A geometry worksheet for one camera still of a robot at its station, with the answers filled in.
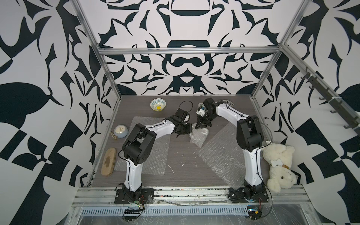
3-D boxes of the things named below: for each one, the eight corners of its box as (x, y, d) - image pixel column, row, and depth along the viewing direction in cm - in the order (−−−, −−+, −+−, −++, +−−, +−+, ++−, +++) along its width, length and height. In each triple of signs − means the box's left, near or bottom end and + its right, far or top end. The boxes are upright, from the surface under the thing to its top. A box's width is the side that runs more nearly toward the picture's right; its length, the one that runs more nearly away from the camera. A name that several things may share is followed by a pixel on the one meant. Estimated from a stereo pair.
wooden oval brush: (102, 176, 82) (99, 174, 79) (107, 150, 92) (105, 148, 89) (112, 174, 83) (110, 173, 80) (117, 149, 92) (115, 147, 90)
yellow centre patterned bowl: (150, 112, 112) (149, 108, 108) (152, 102, 118) (151, 98, 114) (165, 112, 112) (164, 108, 108) (166, 102, 118) (165, 98, 114)
